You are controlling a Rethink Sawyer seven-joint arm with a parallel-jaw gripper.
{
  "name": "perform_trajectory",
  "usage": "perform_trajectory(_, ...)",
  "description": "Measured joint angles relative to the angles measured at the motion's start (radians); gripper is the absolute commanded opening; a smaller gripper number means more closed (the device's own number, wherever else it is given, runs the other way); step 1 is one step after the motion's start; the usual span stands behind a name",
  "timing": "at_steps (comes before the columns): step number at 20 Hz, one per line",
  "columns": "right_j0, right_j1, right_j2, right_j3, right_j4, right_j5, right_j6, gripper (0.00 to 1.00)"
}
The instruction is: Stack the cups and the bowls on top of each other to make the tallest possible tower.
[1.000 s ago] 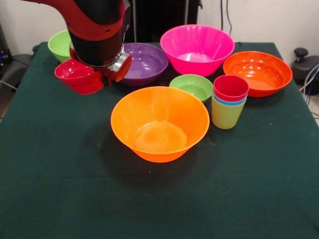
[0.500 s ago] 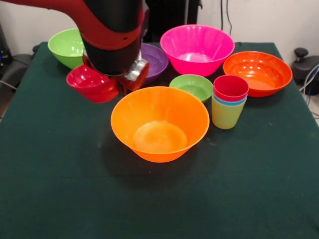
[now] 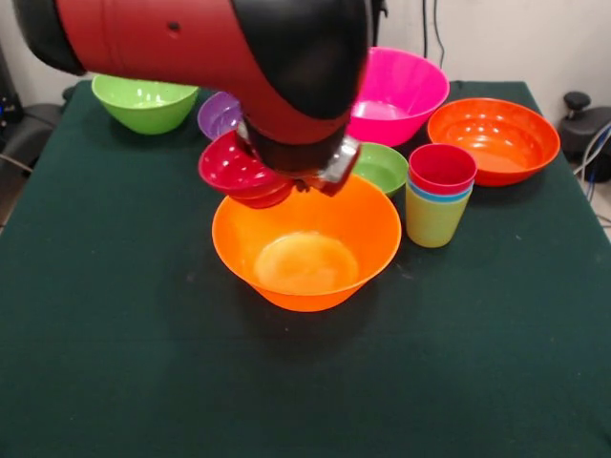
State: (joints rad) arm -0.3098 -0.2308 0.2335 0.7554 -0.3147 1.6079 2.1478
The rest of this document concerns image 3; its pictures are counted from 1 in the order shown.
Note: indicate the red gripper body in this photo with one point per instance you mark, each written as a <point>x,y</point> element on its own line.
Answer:
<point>334,190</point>

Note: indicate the blue cup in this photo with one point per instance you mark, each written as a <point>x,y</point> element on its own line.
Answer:
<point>420,193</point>

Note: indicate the small red bowl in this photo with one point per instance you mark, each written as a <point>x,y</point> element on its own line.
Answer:
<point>234,174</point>

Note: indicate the red cup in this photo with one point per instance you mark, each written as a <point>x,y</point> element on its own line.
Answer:
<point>439,179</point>

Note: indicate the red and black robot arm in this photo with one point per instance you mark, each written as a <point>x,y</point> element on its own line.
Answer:
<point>215,47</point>

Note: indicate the small green bowl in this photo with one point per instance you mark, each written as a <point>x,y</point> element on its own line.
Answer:
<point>382,172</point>

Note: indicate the large orange bowl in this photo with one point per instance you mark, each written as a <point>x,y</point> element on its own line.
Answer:
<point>305,238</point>

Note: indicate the yellow cup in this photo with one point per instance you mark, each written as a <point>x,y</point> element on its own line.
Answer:
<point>432,224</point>

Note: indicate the pink bowl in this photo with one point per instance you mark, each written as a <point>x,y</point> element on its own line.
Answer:
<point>406,95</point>

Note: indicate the purple bowl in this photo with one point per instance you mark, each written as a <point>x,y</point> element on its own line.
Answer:
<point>217,117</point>

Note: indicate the red-orange bowl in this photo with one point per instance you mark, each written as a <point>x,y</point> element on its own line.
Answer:
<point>491,138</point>

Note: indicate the large green bowl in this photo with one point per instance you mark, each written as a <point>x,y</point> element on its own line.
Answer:
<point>143,107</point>

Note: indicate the black equipment with knob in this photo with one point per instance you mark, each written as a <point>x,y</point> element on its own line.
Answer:
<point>589,131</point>

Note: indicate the dark green tablecloth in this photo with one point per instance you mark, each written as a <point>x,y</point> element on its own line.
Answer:
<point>143,372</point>

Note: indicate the black table clamp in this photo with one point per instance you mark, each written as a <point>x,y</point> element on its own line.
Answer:
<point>69,93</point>

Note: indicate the black electronics box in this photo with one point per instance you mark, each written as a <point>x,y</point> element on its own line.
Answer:
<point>8,105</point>

